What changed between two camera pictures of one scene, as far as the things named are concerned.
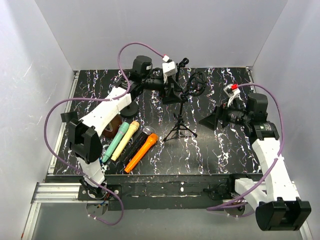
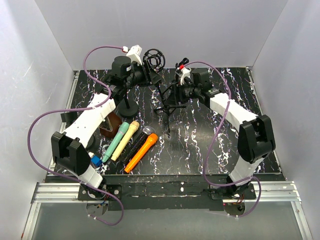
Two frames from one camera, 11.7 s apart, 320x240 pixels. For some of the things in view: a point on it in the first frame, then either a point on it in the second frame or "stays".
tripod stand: (196, 84) → (153, 61)
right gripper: (211, 120) → (172, 101)
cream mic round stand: (131, 110) stays
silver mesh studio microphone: (136, 145) stays
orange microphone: (141, 152) stays
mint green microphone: (124, 126) stays
